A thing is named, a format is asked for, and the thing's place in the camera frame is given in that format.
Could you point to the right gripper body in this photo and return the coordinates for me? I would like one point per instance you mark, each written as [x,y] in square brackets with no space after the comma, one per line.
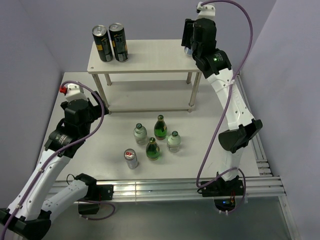
[195,51]

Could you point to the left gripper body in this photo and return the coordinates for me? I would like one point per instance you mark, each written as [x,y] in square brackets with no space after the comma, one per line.
[94,112]

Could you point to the clear soda bottle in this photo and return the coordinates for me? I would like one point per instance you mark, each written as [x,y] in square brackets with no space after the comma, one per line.
[140,134]
[174,142]

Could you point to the silver can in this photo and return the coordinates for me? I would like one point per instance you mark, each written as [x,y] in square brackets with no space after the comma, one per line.
[188,51]
[130,157]

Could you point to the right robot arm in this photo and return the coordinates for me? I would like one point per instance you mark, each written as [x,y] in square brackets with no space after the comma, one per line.
[242,126]

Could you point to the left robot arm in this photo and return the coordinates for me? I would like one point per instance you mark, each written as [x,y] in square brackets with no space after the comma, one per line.
[31,214]

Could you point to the white two-tier shelf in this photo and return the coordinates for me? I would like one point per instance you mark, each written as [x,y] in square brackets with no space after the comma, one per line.
[157,77]

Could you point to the green glass bottle rear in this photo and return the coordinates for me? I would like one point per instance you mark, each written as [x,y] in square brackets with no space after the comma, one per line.
[160,128]

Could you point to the green glass bottle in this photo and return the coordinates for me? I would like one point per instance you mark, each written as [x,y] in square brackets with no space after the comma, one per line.
[160,128]
[152,149]

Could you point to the green glass bottle front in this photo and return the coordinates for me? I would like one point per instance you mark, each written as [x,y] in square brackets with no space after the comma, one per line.
[152,149]

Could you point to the black can right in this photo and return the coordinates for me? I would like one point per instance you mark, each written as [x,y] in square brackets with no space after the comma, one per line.
[118,40]

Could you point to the black can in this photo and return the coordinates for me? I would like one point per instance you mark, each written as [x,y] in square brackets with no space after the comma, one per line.
[102,42]
[118,40]

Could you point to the black can left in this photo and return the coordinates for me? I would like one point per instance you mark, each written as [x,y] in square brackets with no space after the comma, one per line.
[102,42]

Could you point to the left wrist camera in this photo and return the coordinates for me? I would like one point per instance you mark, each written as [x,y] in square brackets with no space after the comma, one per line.
[73,92]

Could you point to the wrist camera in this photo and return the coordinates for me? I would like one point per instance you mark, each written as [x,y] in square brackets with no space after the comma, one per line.
[206,11]
[73,92]

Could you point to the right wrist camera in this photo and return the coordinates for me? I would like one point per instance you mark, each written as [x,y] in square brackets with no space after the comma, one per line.
[206,11]

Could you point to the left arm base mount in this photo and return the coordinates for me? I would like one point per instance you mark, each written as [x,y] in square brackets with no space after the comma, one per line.
[98,196]

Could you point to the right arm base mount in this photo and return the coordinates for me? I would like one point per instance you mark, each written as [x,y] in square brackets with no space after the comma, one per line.
[228,196]

